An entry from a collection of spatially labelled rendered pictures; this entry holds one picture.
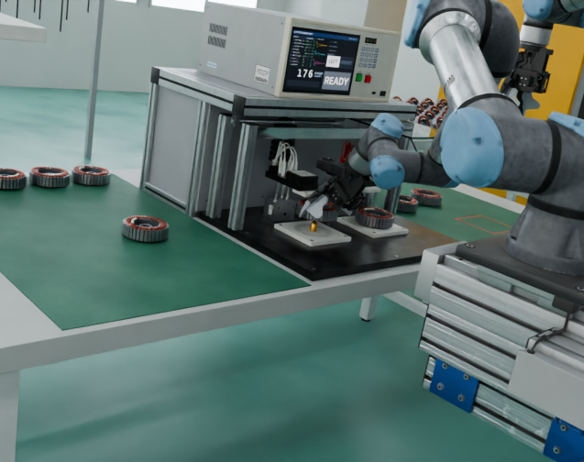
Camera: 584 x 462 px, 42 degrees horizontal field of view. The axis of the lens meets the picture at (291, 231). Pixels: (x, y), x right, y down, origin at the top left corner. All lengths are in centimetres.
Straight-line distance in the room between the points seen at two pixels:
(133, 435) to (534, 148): 168
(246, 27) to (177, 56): 725
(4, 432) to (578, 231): 104
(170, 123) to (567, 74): 378
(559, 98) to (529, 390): 450
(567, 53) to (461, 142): 441
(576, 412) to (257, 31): 135
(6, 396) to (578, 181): 102
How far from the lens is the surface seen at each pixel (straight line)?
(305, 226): 207
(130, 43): 902
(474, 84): 129
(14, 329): 141
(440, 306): 135
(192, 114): 211
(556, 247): 123
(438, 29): 146
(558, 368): 113
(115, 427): 252
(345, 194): 190
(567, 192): 123
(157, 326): 149
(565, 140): 121
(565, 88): 555
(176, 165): 218
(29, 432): 249
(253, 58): 210
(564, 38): 559
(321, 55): 209
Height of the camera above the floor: 138
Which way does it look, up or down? 17 degrees down
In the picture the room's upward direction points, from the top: 10 degrees clockwise
